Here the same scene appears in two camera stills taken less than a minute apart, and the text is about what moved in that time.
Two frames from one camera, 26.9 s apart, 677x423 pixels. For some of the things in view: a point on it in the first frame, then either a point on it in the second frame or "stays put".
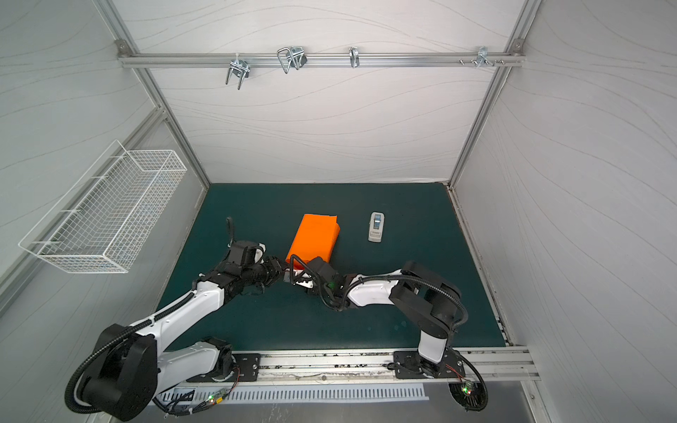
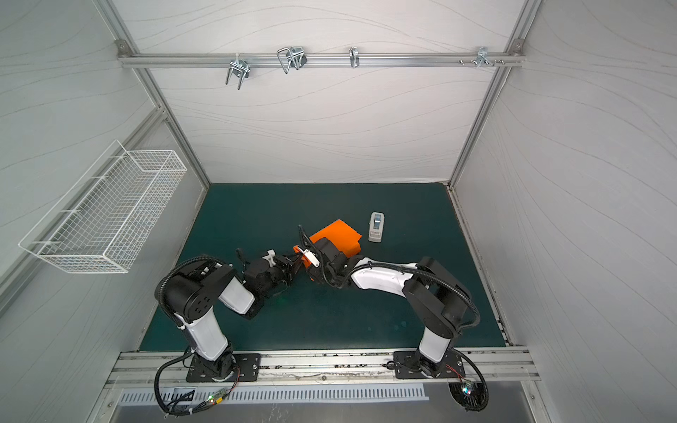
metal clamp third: [354, 58] stays put
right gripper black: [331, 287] → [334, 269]
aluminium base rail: [361, 367] stays put
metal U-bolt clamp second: [293, 56] stays put
